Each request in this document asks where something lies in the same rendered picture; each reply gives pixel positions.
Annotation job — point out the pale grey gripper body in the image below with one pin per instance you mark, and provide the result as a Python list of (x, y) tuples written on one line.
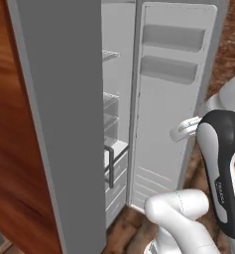
[(185, 129)]

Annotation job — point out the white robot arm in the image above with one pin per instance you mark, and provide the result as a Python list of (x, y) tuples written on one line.
[(218, 155)]

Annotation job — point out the grey fridge door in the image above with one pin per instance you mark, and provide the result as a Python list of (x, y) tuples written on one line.
[(162, 139)]

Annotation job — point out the dark grey fridge rack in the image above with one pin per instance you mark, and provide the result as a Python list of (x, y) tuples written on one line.
[(111, 165)]

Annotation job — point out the white fridge drawer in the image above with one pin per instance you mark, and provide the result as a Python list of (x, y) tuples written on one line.
[(115, 206), (117, 178)]

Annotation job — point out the grey fridge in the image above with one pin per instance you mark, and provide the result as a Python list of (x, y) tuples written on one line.
[(66, 115)]

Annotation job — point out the grey door bin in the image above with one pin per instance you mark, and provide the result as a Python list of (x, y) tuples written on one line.
[(168, 68), (173, 37)]

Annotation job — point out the wooden cabinet panel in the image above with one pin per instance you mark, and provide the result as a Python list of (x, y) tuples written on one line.
[(13, 139)]

